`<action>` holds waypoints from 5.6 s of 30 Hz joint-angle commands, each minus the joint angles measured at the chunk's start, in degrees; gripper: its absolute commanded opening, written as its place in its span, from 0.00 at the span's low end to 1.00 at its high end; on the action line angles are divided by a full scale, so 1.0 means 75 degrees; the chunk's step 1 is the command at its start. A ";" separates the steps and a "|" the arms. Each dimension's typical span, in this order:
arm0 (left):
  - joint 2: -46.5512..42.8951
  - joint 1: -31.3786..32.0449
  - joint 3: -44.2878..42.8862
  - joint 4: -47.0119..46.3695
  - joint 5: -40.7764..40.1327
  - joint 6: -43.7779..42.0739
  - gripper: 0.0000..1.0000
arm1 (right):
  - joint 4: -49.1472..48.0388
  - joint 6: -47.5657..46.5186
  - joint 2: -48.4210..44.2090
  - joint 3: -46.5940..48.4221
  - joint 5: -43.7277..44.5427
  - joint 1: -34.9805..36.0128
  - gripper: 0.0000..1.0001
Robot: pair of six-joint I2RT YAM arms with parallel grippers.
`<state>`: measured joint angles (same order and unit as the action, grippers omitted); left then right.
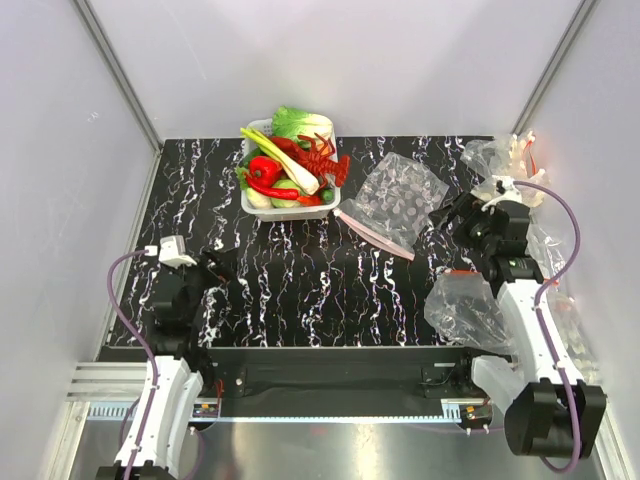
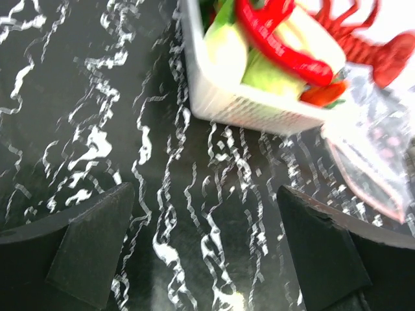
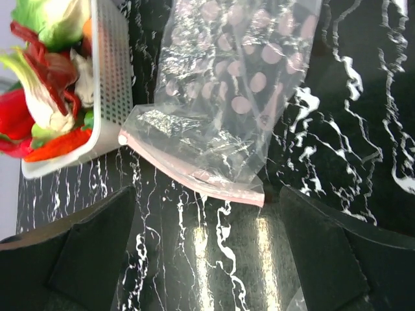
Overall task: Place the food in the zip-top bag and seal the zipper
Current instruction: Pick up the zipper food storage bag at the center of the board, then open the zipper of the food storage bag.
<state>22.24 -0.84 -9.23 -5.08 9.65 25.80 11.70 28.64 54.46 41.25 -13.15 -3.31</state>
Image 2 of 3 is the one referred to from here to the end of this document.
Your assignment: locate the white plastic basket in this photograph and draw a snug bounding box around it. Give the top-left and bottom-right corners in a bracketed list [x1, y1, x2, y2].
[178, 1, 335, 135]

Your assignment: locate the small red orange pepper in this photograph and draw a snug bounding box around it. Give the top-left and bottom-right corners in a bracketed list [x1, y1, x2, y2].
[300, 80, 348, 108]

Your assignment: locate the red toy lobster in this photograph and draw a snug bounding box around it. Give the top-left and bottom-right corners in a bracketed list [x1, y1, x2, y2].
[311, 0, 414, 89]

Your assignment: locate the round green cabbage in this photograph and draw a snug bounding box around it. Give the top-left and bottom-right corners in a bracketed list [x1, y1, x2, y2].
[242, 49, 306, 100]

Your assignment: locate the clear pink zip bag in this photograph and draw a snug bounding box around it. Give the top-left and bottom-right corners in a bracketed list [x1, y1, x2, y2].
[321, 64, 414, 233]

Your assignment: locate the long red chili pepper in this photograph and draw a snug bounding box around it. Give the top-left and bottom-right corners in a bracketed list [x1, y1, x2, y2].
[234, 0, 334, 86]

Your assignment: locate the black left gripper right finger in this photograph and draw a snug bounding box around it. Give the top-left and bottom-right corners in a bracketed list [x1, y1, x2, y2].
[277, 186, 414, 310]

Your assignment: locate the white radish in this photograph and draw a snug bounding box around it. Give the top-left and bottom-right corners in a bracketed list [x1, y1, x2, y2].
[204, 22, 249, 85]

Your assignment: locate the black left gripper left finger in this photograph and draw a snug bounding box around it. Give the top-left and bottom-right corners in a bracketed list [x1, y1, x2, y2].
[1, 183, 135, 308]

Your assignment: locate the green white leek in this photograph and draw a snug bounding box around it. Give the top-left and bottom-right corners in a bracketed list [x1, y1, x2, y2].
[274, 6, 346, 74]

